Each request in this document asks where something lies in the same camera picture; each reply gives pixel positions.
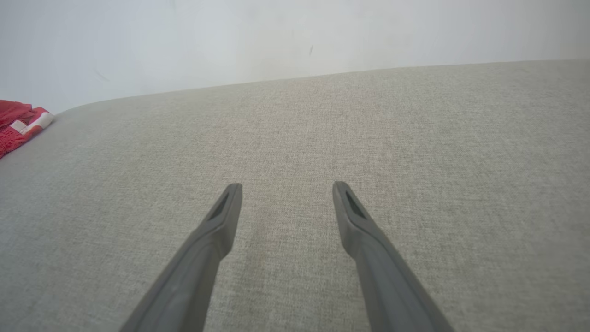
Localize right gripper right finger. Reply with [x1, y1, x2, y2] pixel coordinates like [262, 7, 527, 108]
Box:
[332, 181, 455, 332]

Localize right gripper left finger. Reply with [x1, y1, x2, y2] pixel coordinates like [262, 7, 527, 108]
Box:
[120, 183, 243, 332]

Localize red basketball shorts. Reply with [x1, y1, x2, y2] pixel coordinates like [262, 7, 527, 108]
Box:
[0, 99, 55, 160]

